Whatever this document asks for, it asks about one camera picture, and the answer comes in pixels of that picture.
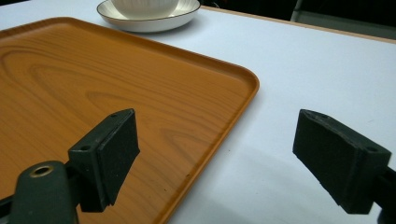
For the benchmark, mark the white dark-rimmed plate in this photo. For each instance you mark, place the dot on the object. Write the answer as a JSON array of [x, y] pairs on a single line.
[[149, 21]]

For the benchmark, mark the wood-grain orange tray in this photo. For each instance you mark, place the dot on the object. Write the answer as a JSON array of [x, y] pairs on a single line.
[[93, 81]]

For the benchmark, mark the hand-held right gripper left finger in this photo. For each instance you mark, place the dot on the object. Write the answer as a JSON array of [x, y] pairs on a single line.
[[106, 161]]

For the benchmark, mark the white ribbed bowl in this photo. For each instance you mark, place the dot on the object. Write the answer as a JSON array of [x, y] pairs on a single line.
[[144, 7]]

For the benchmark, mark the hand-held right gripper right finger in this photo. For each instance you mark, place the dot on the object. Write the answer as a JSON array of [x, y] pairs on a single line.
[[336, 161]]

